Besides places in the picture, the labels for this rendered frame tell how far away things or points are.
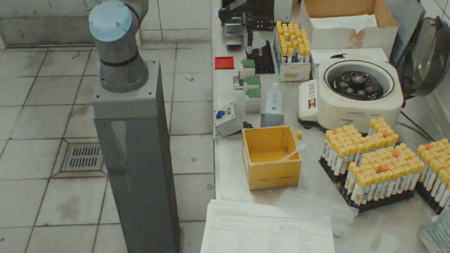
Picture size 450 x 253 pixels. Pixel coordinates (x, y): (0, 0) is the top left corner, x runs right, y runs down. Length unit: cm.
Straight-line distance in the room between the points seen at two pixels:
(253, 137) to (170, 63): 203
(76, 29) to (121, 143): 200
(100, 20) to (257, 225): 70
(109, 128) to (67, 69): 185
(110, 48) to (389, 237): 88
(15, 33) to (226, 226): 272
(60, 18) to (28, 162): 115
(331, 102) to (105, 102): 66
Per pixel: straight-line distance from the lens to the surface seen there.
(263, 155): 132
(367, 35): 166
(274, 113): 131
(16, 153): 281
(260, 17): 140
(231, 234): 114
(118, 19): 136
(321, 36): 162
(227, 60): 168
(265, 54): 168
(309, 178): 128
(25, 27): 357
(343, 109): 135
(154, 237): 195
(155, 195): 174
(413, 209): 128
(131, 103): 144
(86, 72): 327
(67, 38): 353
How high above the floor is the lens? 182
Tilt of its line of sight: 42 degrees down
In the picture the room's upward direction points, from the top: 1 degrees counter-clockwise
